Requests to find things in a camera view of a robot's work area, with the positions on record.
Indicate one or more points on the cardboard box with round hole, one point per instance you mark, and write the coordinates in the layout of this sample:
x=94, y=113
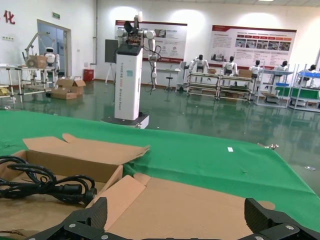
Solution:
x=175, y=207

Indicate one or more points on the white desk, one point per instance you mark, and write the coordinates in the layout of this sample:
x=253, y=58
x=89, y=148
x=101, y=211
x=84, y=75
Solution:
x=170, y=70

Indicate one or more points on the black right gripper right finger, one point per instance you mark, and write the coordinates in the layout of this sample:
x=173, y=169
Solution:
x=257, y=215

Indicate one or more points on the flat closed cardboard box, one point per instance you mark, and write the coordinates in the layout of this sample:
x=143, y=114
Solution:
x=63, y=94

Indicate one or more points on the white pedestal robot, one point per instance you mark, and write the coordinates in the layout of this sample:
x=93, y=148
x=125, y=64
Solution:
x=127, y=87

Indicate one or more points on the red bin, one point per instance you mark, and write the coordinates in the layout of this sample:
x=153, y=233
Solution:
x=88, y=75

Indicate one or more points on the white humanoid robot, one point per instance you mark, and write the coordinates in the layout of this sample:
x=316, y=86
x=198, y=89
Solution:
x=51, y=58
x=199, y=63
x=256, y=69
x=310, y=75
x=230, y=67
x=282, y=67

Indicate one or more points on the cardboard box with oval hole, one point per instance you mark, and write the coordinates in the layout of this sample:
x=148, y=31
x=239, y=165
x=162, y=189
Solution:
x=75, y=150

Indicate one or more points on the white tube frame rack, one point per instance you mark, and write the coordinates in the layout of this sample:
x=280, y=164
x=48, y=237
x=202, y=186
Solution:
x=32, y=82

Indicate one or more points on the black stool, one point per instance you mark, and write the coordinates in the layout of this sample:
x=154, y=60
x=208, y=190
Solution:
x=169, y=80

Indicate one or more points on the small cardboard box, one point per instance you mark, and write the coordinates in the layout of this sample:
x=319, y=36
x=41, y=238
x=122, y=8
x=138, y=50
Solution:
x=245, y=73

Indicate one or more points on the green tablecloth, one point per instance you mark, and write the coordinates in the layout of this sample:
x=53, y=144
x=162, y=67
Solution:
x=200, y=155

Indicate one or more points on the cardboard box on rack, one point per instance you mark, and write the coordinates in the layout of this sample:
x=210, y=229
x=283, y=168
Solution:
x=37, y=62

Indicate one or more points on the metal table clamp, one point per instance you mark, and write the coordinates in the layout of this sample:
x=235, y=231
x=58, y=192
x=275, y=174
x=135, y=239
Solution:
x=270, y=146

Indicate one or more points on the blue door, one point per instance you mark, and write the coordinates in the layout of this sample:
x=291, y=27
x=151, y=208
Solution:
x=62, y=50

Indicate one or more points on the clear plastic scrap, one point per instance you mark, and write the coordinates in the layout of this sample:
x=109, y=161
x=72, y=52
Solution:
x=310, y=168

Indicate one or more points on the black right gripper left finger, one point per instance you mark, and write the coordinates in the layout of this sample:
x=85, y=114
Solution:
x=97, y=212

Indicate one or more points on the green exit sign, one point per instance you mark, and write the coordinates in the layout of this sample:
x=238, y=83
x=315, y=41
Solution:
x=56, y=15

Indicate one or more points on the small white tape piece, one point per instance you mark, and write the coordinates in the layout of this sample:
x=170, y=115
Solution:
x=230, y=149

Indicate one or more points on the black panel on stand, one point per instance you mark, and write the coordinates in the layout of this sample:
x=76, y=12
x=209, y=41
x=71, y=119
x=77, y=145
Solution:
x=110, y=51

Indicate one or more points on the red framed wall poster board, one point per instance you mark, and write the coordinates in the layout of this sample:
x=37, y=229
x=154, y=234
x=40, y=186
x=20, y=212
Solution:
x=172, y=42

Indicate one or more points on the tube frame workbench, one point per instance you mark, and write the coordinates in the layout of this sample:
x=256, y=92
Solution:
x=275, y=87
x=305, y=93
x=203, y=85
x=236, y=88

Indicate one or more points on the open cardboard box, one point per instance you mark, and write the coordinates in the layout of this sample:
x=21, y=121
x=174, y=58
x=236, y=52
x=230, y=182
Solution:
x=72, y=86

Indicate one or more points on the wide red framed poster board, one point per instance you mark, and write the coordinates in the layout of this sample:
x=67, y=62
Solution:
x=252, y=45

